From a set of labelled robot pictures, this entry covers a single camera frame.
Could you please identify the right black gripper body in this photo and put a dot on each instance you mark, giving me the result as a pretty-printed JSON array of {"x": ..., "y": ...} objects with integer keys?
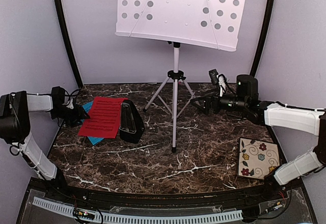
[{"x": 217, "y": 106}]

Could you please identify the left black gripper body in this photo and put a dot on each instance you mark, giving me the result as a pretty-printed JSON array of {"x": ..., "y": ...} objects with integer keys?
[{"x": 69, "y": 116}]

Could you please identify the red sheet music paper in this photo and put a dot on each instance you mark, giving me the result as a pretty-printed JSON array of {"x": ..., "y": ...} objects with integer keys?
[{"x": 105, "y": 116}]

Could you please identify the black metronome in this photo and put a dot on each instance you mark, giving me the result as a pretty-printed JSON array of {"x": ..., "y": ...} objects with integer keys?
[{"x": 131, "y": 124}]

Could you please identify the white music stand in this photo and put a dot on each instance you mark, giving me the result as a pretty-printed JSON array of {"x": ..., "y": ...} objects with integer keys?
[{"x": 207, "y": 23}]

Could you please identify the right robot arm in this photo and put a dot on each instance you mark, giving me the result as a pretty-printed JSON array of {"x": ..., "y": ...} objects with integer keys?
[{"x": 245, "y": 99}]

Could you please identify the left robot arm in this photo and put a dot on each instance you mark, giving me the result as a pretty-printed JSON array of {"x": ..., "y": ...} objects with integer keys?
[{"x": 16, "y": 127}]

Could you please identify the blue sheet music paper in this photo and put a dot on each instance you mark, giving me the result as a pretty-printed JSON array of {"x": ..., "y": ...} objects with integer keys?
[{"x": 93, "y": 140}]

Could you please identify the floral ceramic tile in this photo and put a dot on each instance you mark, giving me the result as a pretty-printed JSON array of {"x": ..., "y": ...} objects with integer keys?
[{"x": 257, "y": 158}]

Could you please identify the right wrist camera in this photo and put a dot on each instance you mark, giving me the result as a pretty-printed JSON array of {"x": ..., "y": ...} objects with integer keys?
[{"x": 218, "y": 80}]

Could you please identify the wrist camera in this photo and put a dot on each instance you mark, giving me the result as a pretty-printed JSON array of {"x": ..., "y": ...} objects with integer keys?
[
  {"x": 60, "y": 96},
  {"x": 218, "y": 80}
]

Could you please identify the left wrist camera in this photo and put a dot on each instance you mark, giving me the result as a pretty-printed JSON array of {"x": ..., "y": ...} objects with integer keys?
[{"x": 60, "y": 96}]

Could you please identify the right black frame post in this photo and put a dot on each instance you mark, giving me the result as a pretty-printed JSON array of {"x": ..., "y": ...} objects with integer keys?
[{"x": 262, "y": 37}]

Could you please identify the black frame post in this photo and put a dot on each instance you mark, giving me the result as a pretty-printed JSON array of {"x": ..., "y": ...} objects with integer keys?
[
  {"x": 262, "y": 37},
  {"x": 67, "y": 43}
]

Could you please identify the white slotted cable duct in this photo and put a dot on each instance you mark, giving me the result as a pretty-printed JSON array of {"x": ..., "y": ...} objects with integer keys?
[{"x": 137, "y": 215}]

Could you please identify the left black frame post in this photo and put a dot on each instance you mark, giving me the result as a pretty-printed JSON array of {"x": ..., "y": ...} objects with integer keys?
[{"x": 67, "y": 43}]

